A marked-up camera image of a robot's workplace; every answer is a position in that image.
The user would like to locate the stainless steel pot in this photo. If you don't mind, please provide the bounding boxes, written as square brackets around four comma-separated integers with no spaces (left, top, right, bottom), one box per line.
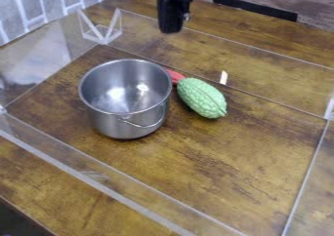
[79,59,172,139]

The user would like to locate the black wall strip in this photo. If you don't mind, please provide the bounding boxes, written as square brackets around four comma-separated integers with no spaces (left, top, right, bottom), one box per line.
[212,0,298,22]

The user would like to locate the pink spoon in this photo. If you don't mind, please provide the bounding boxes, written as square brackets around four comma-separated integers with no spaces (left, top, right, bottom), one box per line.
[167,69,185,85]

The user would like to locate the green bitter gourd toy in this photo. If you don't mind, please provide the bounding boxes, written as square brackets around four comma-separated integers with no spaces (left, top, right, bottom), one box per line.
[177,78,227,119]

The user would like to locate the clear acrylic enclosure wall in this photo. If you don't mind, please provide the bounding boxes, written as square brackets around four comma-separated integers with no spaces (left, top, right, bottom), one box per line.
[0,9,334,236]

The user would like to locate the clear acrylic corner bracket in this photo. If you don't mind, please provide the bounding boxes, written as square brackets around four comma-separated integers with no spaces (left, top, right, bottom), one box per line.
[77,10,123,45]

